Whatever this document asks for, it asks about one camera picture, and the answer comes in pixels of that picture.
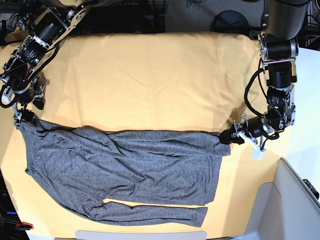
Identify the black round stand base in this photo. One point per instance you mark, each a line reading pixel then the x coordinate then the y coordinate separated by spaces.
pixel 230 22

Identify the white box bin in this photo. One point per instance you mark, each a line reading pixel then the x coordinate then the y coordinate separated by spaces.
pixel 284 209

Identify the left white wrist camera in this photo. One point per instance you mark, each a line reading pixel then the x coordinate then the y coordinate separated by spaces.
pixel 258 154

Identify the red clamp at left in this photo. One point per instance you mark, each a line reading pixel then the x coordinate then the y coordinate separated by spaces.
pixel 23 226

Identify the grey long-sleeve T-shirt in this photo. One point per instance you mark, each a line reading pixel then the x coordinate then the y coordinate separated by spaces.
pixel 126 178

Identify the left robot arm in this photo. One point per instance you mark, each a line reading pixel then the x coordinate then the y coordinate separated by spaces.
pixel 278 51

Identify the black remote control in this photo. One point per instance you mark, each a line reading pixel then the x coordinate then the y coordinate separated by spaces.
pixel 312 188

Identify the grey tray at bottom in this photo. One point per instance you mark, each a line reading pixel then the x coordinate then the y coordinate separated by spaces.
pixel 94 235

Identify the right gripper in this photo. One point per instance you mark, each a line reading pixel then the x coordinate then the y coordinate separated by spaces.
pixel 33 93

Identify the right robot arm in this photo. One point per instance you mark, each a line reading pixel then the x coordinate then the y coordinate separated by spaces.
pixel 20 76

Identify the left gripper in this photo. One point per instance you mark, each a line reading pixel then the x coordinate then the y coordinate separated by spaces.
pixel 249 129

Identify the yellow table cloth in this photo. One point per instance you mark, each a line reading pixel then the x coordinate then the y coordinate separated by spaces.
pixel 170 81

